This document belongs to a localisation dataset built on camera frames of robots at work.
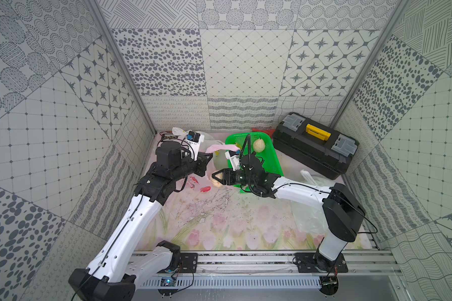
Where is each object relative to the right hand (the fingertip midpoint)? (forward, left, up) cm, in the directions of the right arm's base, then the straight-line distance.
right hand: (216, 177), depth 80 cm
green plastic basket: (+24, -27, -16) cm, 39 cm away
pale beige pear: (-4, -1, +2) cm, 4 cm away
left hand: (-1, -1, +16) cm, 16 cm away
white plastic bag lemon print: (-16, -40, -16) cm, 46 cm away
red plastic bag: (+41, -29, -13) cm, 52 cm away
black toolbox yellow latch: (+17, -52, -1) cm, 55 cm away
